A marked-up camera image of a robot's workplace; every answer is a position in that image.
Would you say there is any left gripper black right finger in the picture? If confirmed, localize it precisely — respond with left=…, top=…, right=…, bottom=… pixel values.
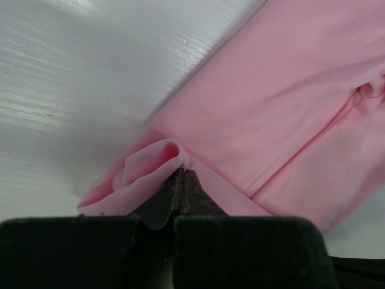
left=174, top=170, right=337, bottom=288

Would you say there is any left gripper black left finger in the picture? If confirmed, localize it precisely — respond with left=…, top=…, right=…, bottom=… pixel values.
left=1, top=169, right=184, bottom=288

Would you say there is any pink t-shirt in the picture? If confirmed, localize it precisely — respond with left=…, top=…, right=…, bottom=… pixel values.
left=78, top=1, right=384, bottom=232

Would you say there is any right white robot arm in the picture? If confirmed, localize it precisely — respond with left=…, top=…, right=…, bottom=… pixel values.
left=331, top=256, right=384, bottom=289

